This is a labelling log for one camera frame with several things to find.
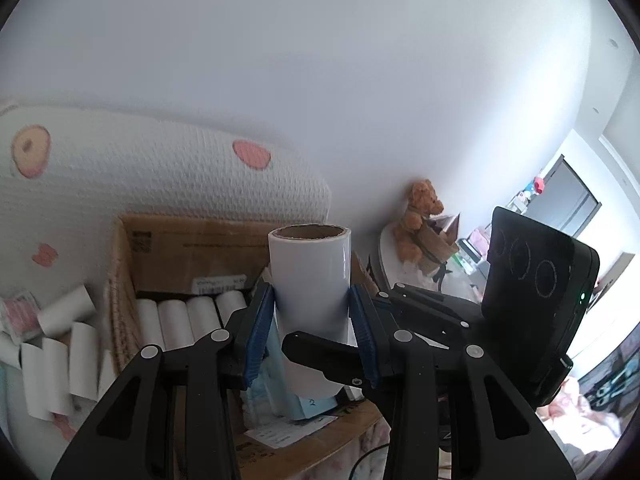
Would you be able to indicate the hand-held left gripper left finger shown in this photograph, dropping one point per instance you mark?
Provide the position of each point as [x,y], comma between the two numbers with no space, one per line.
[257,340]

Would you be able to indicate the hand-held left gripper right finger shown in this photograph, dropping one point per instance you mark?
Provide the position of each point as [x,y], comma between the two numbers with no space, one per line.
[367,345]

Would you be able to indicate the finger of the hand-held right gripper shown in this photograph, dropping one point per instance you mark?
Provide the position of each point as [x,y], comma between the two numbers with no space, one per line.
[320,355]
[435,312]

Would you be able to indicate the white lint roller refill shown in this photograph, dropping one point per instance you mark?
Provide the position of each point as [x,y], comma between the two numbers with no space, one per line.
[150,325]
[202,315]
[310,280]
[175,322]
[230,307]

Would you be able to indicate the brown cardboard box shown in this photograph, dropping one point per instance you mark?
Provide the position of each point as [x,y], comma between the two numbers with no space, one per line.
[210,250]

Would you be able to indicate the pile of white paper rolls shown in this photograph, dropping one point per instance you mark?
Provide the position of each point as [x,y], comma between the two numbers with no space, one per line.
[55,375]

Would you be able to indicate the light blue tissue packet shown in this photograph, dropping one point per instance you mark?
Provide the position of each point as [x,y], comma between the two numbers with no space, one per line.
[272,390]

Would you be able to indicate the white shipping label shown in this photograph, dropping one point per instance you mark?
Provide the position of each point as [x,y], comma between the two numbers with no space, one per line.
[220,284]

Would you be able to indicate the white round table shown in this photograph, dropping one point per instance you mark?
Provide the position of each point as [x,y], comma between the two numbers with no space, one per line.
[390,260]

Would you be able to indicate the white paper slip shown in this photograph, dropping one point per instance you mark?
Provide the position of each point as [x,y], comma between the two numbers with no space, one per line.
[285,432]

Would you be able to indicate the dark object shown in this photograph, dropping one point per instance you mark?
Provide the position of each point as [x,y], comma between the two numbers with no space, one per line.
[612,375]

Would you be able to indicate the brown teddy bear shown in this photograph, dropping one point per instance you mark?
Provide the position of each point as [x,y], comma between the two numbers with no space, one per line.
[417,210]

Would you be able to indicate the grey door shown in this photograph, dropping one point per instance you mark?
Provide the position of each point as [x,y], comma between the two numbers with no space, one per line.
[565,200]

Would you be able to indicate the pink cloth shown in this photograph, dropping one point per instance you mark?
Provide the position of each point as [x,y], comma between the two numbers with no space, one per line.
[580,420]

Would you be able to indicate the small red object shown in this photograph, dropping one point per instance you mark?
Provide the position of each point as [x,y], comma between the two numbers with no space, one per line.
[540,185]

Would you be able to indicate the white blanket with pink print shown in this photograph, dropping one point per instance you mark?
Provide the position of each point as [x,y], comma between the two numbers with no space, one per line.
[150,170]

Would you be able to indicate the pink white packet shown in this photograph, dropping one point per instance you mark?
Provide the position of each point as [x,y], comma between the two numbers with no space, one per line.
[20,317]

